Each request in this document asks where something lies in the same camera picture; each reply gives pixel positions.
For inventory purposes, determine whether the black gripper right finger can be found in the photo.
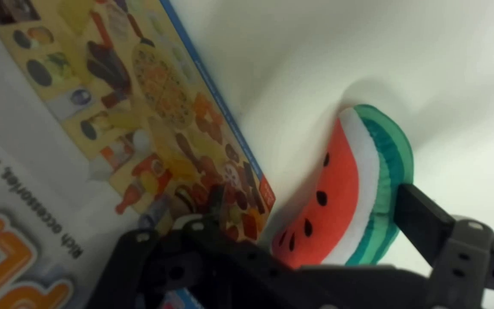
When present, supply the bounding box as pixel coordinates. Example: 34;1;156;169
395;183;456;264

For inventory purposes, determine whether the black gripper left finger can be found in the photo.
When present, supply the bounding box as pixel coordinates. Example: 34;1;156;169
204;185;225;228

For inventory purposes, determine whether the plush watermelon slice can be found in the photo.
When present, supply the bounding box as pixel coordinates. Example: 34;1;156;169
271;104;414;267

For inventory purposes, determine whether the blue play food set box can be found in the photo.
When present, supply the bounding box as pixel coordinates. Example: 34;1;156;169
0;0;275;309

